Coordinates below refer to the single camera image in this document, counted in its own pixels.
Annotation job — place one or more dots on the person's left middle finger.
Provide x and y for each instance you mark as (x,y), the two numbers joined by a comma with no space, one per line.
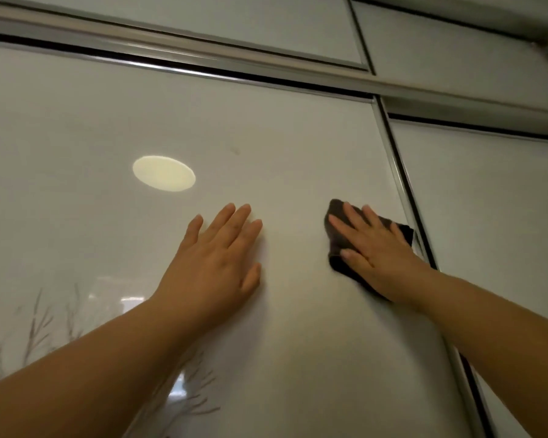
(237,223)

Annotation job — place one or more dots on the person's right hand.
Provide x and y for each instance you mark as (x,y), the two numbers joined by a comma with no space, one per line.
(380,259)

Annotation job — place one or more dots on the person's left thumb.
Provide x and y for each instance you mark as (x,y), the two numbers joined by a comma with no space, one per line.
(252,278)

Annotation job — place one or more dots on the narrow white overhead cabinet door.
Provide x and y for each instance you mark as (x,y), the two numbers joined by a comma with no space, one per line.
(452,54)

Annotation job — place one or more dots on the person's right little finger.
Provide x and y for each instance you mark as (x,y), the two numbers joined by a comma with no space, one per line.
(397,232)

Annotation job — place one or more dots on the plain white sliding door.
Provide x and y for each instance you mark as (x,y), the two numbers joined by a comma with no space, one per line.
(493,205)

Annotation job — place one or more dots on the person's right thumb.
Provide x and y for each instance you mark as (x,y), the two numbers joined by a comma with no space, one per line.
(355,262)

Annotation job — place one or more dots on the person's left little finger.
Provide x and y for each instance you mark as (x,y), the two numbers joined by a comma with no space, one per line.
(192,231)

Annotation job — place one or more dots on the person's right forearm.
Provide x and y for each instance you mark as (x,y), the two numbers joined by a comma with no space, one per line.
(497,332)

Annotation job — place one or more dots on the person's right middle finger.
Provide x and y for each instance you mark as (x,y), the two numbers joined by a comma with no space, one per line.
(358,219)

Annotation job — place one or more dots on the person's left hand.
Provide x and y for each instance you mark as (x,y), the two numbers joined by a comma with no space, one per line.
(212,275)

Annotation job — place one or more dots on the dark brown cleaning cloth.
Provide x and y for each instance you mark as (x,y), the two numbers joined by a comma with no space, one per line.
(335,244)

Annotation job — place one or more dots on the silver metal door rail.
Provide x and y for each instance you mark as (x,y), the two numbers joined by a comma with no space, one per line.
(237,63)

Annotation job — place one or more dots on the white sliding door, branch print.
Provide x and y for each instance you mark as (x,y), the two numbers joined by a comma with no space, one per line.
(278,145)

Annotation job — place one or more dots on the person's left forearm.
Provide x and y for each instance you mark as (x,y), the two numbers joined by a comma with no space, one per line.
(86,374)

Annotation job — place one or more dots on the wide white overhead cabinet door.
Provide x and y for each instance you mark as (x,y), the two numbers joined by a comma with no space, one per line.
(237,22)

